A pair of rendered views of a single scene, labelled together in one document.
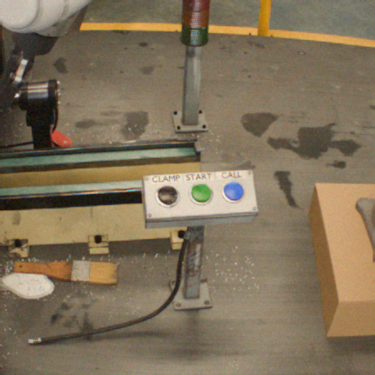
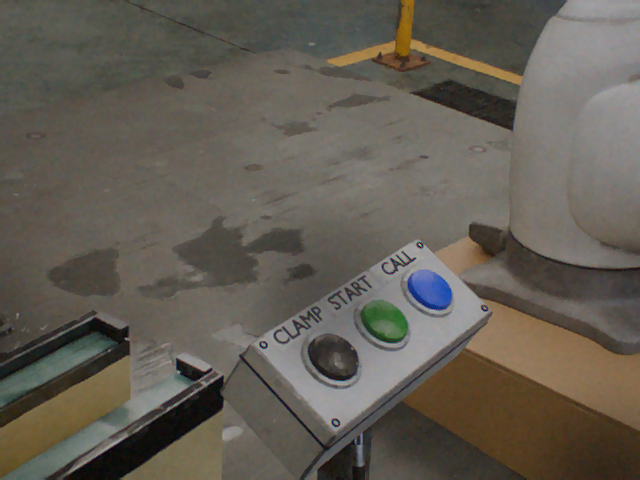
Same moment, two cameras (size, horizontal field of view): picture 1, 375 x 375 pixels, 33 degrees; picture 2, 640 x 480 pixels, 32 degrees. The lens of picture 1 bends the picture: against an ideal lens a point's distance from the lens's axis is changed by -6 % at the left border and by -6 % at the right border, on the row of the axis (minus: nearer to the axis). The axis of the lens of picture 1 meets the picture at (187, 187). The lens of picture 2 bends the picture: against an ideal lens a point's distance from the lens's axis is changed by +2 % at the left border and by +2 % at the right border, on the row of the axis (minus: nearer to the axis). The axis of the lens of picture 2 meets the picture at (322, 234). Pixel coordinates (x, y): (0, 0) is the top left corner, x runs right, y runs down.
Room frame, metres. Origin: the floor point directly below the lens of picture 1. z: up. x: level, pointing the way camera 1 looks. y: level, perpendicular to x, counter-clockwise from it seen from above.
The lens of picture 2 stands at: (0.38, 0.40, 1.41)
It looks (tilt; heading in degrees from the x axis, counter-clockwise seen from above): 27 degrees down; 316
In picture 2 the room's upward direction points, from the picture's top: 3 degrees clockwise
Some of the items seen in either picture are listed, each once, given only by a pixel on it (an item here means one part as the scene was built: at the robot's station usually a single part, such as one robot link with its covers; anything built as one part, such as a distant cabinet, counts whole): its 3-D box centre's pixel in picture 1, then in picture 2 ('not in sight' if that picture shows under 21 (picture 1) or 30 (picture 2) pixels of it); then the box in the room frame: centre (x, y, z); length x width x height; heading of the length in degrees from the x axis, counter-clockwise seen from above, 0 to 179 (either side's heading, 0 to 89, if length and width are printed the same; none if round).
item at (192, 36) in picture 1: (194, 31); not in sight; (1.30, 0.00, 1.05); 0.06 x 0.06 x 0.04
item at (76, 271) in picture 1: (65, 270); not in sight; (0.81, 0.22, 0.80); 0.21 x 0.05 x 0.01; 92
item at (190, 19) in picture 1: (195, 13); not in sight; (1.30, 0.00, 1.10); 0.06 x 0.06 x 0.04
